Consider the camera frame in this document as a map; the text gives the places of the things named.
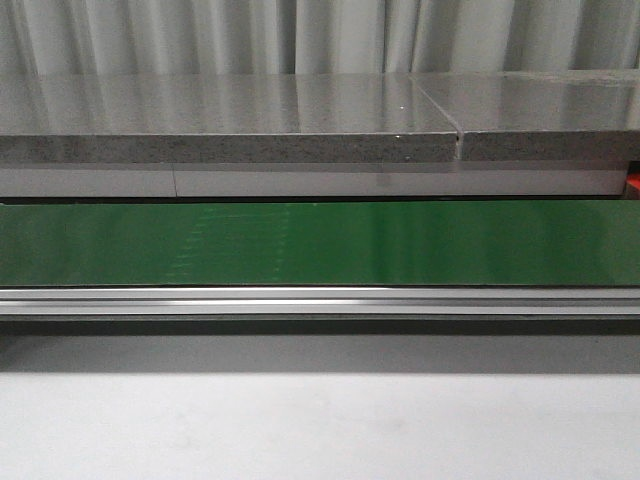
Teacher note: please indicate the white cabinet front panel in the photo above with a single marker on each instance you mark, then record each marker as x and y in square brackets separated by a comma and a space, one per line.
[454, 178]

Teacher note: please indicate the red plastic tray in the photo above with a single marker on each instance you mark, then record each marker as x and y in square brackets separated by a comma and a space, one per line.
[632, 187]

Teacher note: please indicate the green conveyor belt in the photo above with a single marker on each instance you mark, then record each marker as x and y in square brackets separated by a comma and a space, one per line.
[477, 242]

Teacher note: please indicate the aluminium conveyor frame rail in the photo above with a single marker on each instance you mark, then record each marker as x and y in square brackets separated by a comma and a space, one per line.
[343, 301]

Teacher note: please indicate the grey speckled right countertop slab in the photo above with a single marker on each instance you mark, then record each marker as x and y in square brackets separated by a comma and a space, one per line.
[574, 116]

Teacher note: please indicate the grey pleated curtain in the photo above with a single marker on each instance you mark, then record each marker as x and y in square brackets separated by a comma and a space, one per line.
[308, 37]

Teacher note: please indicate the grey speckled countertop slab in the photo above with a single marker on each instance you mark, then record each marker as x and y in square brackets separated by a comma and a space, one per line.
[574, 116]
[201, 119]

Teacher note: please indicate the grey speckled left countertop slab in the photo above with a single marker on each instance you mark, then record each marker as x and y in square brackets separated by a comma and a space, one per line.
[201, 119]

